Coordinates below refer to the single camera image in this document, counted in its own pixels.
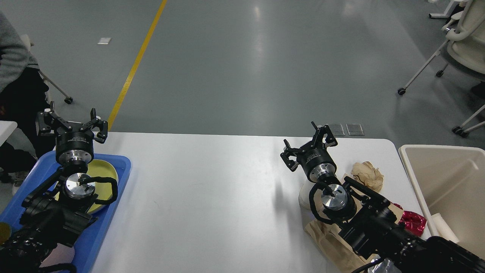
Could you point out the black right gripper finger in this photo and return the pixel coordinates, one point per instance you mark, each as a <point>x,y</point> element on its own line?
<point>288,152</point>
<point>323,137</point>

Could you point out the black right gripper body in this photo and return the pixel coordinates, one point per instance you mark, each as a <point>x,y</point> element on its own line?
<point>316,164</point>

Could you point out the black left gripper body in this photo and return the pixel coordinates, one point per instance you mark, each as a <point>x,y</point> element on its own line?
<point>74,146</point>

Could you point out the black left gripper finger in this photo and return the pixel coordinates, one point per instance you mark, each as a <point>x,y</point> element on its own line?
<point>48,123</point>
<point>96,129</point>

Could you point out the yellow plastic plate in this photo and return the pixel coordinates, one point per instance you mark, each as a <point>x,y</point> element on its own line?
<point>96,168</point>

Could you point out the pink mug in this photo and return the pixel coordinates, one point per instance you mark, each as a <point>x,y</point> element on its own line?
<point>61,254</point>

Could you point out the dark teal mug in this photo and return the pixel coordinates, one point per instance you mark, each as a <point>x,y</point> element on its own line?
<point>5,232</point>

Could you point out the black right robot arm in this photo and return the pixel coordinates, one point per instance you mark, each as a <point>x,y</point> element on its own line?
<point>365,219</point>

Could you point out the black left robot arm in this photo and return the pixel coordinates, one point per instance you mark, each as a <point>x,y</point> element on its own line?
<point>57,211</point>

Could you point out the metal floor socket plate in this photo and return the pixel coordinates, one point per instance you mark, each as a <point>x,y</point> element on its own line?
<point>337,129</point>

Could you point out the white paper cup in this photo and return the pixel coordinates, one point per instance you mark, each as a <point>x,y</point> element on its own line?
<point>304,193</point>

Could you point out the person in black trousers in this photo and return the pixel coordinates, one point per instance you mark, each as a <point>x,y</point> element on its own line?
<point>23,96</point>

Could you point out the white side table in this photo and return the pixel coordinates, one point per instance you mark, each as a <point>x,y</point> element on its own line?
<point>6,129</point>

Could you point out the crumpled brown paper ball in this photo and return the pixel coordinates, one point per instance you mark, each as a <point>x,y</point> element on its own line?
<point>366,174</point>

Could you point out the brown paper bag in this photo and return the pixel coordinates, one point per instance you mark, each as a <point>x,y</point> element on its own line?
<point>334,247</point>

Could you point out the white paper scrap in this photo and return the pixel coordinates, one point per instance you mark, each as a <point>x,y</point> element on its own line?
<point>104,41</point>

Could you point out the blue plastic tray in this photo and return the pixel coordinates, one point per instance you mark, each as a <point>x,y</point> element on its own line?
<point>90,241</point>

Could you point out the red foil wrapper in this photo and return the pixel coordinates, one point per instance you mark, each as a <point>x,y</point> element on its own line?
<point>412,221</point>

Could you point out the beige plastic bin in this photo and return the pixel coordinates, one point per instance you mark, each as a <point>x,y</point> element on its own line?
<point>450,180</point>

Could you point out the white tissue roll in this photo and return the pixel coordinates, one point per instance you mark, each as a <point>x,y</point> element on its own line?
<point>443,228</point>

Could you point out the white office chair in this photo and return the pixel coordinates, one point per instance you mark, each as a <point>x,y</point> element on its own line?
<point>464,46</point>

